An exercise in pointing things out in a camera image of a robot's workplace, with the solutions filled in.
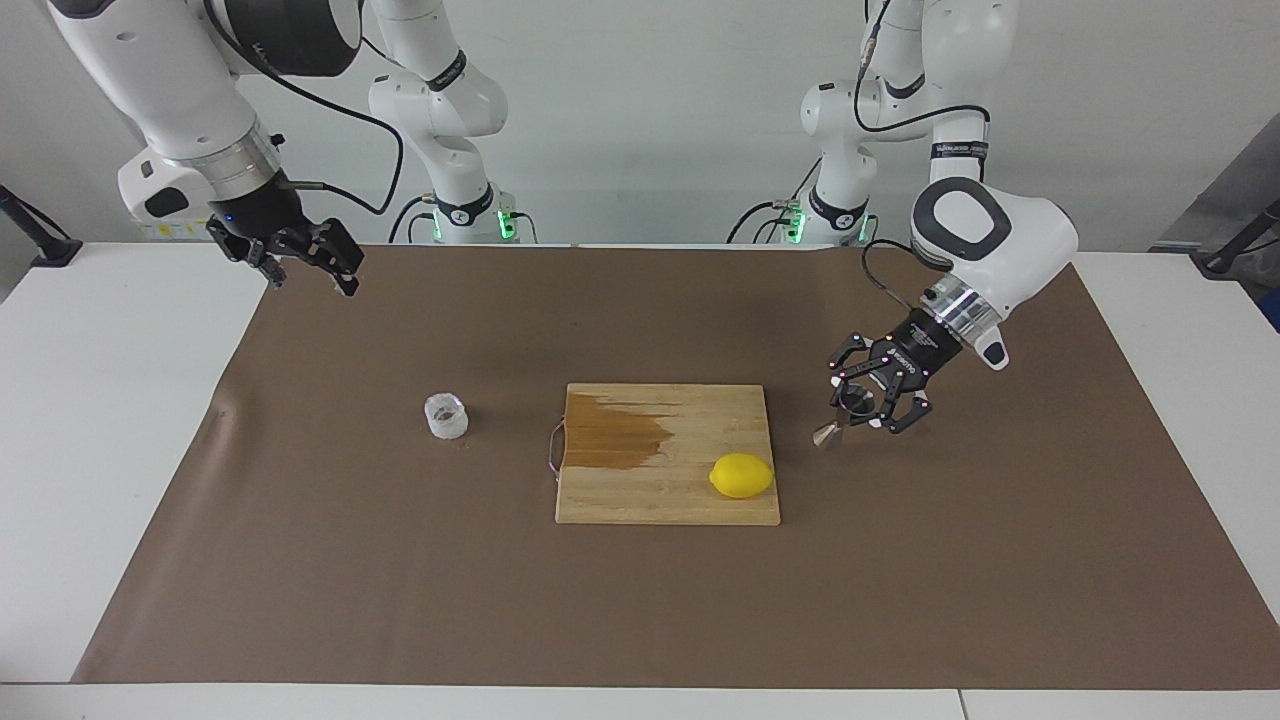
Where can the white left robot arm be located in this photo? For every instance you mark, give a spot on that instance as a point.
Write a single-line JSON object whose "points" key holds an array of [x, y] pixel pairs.
{"points": [[1030, 240]]}

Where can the wooden cutting board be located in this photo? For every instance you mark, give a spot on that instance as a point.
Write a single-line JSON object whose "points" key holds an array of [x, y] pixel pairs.
{"points": [[690, 500]]}

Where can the white wall socket box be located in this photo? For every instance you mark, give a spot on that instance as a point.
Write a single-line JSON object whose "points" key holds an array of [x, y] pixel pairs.
{"points": [[170, 230]]}

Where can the black clamp stand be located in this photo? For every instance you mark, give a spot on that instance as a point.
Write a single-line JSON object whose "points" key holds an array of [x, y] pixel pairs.
{"points": [[1225, 262], [50, 250]]}

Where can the blue object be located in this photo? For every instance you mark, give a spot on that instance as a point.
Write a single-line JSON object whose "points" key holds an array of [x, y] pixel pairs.
{"points": [[1273, 312]]}

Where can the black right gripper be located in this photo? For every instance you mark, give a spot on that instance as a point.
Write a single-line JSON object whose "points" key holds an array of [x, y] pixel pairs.
{"points": [[262, 218]]}

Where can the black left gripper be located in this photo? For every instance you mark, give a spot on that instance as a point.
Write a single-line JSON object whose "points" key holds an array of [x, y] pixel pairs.
{"points": [[920, 352]]}

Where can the brown paper table mat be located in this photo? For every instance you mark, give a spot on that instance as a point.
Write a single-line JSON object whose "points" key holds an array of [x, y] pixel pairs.
{"points": [[400, 580]]}

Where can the steel cocktail jigger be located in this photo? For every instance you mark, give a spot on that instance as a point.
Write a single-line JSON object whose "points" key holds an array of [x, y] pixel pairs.
{"points": [[828, 435]]}

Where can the yellow lemon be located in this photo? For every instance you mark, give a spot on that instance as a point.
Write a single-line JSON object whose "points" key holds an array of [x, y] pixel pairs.
{"points": [[742, 476]]}

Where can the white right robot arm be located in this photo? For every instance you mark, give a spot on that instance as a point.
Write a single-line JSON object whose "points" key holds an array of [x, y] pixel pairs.
{"points": [[150, 80]]}

